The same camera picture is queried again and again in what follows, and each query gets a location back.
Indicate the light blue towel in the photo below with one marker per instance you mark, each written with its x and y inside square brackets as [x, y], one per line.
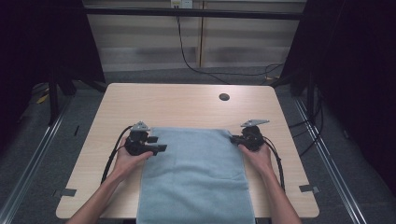
[193, 177]

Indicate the grey tape strip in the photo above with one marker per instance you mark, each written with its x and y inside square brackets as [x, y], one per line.
[67, 192]
[309, 188]

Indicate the person's left hand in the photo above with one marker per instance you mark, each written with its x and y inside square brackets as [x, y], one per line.
[129, 163]

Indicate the metal floor rail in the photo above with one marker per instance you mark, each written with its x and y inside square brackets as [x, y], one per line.
[29, 174]
[333, 174]

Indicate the black curtain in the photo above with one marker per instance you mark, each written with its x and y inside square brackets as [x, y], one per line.
[37, 46]
[358, 77]

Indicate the black horizontal bar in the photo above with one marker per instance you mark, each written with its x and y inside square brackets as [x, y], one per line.
[193, 13]

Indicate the yellow floor item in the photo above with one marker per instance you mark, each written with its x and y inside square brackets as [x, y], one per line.
[42, 99]

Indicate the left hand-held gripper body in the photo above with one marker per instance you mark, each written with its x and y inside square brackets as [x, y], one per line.
[138, 144]

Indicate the black metal stand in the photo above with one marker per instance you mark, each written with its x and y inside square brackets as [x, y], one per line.
[53, 99]

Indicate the person's right hand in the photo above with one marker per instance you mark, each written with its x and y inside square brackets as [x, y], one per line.
[258, 158]

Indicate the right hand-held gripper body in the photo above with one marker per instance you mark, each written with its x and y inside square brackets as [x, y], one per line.
[252, 137]

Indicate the white wall outlet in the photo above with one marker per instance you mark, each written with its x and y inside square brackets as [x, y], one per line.
[182, 3]

